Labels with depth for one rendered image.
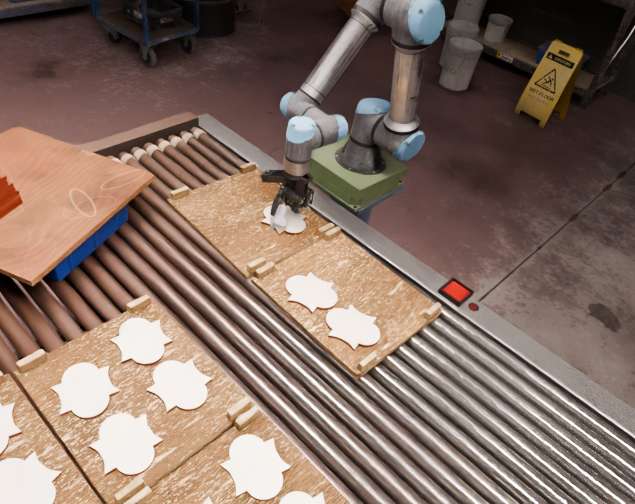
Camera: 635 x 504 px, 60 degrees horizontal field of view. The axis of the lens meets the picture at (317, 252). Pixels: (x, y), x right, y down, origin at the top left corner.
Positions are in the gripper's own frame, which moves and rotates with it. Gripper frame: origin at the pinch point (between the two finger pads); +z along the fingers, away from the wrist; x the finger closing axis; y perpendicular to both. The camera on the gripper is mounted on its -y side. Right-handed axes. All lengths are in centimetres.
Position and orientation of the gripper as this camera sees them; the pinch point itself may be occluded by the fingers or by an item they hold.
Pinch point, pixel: (284, 219)
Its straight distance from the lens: 172.2
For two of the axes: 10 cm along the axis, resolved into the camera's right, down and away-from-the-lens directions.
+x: 6.5, -4.5, 6.1
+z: -1.3, 7.3, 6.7
